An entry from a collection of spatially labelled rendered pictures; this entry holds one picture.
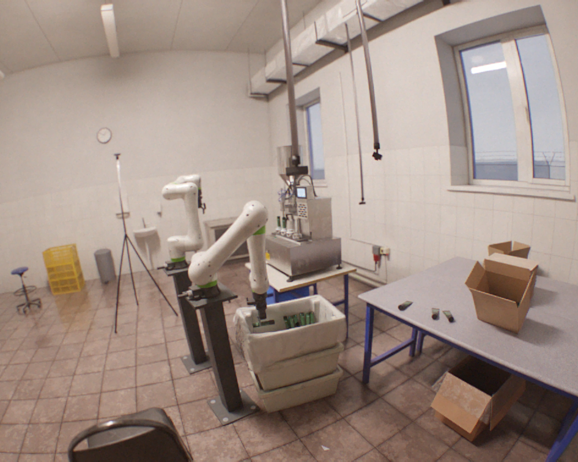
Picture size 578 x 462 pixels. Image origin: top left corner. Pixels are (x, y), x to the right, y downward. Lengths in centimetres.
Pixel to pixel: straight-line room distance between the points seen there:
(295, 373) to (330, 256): 100
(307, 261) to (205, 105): 455
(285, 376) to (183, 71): 574
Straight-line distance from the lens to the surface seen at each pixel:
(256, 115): 636
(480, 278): 157
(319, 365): 195
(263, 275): 161
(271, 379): 189
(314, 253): 225
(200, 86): 622
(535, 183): 303
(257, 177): 616
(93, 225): 592
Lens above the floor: 154
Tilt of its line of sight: 11 degrees down
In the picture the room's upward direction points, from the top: 4 degrees counter-clockwise
